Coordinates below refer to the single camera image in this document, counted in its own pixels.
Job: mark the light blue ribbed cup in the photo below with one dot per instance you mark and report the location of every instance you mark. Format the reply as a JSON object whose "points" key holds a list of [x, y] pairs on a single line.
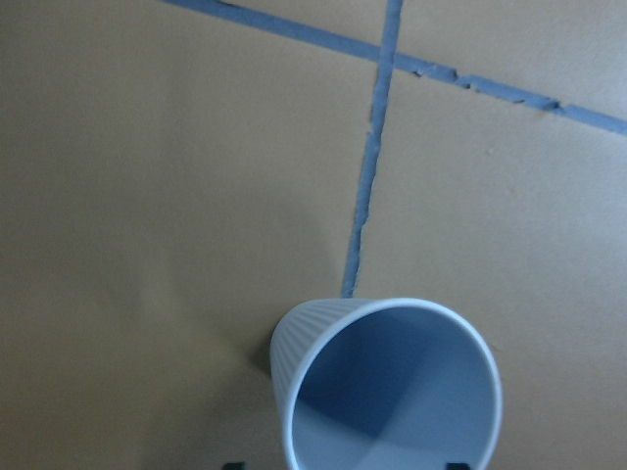
{"points": [[383, 384]]}

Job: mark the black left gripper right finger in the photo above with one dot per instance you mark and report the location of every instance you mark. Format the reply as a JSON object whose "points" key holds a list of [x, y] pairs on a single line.
{"points": [[458, 466]]}

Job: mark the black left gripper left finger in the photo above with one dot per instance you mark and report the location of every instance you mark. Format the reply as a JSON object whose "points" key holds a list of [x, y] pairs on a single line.
{"points": [[239, 465]]}

